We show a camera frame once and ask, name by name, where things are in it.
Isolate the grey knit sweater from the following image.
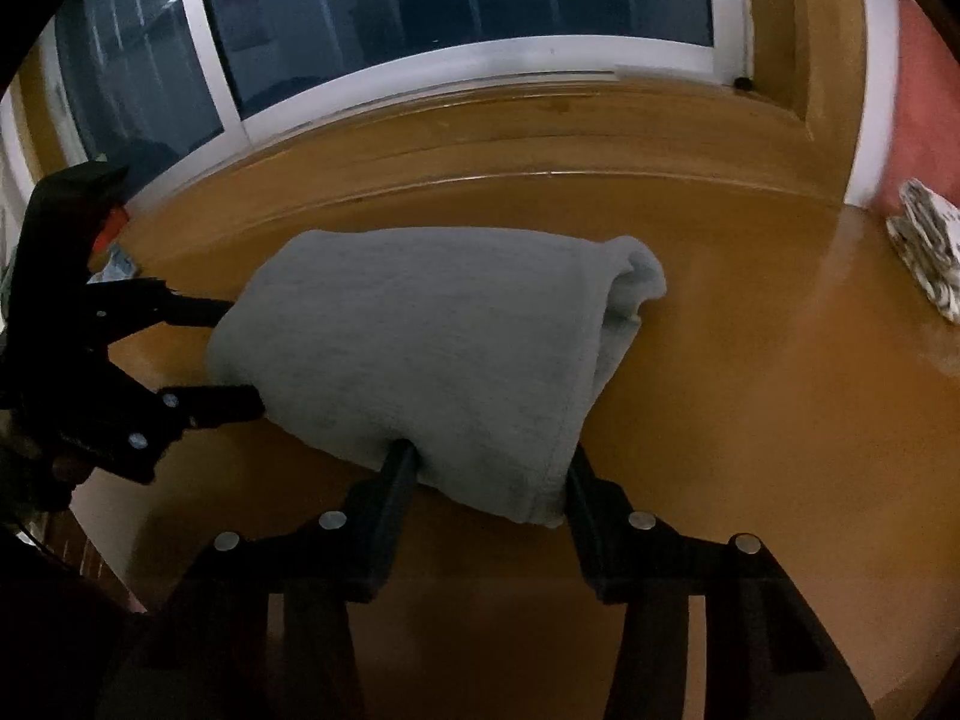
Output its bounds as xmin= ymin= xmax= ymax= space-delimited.
xmin=205 ymin=227 xmax=667 ymax=527

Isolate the light blue denim garment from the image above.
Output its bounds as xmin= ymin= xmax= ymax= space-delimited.
xmin=88 ymin=242 xmax=142 ymax=284

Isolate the red box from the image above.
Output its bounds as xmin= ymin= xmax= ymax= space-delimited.
xmin=91 ymin=206 xmax=130 ymax=254

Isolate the white framed window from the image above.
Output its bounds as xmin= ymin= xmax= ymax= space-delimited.
xmin=39 ymin=0 xmax=752 ymax=208

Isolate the patterned folded cloth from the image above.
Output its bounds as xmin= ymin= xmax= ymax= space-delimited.
xmin=885 ymin=179 xmax=958 ymax=325

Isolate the pink white curtain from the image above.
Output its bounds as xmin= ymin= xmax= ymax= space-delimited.
xmin=874 ymin=0 xmax=960 ymax=216

